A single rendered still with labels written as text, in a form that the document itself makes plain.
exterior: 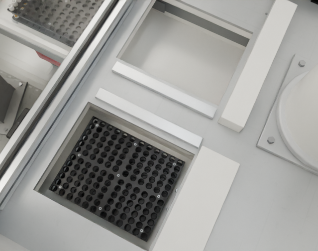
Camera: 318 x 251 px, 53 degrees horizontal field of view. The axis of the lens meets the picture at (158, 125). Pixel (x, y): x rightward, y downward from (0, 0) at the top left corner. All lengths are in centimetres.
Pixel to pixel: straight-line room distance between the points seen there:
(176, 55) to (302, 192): 44
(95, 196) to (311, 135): 42
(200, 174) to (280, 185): 16
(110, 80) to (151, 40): 23
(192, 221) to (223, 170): 11
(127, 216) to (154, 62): 39
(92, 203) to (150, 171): 13
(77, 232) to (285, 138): 43
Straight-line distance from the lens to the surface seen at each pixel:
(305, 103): 60
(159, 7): 89
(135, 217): 65
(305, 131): 62
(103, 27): 69
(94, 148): 68
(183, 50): 85
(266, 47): 72
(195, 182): 61
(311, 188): 69
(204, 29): 88
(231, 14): 79
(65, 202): 74
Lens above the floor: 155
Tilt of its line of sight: 72 degrees down
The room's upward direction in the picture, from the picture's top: 6 degrees clockwise
